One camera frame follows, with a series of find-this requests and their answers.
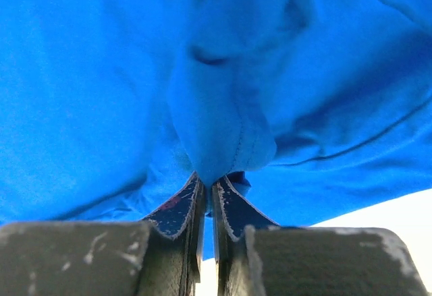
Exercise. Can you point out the blue t-shirt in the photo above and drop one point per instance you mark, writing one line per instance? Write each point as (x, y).
(315, 108)

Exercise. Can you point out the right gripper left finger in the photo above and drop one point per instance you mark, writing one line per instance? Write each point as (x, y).
(158, 255)

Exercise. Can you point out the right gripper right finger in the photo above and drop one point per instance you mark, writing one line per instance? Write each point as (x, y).
(255, 256)

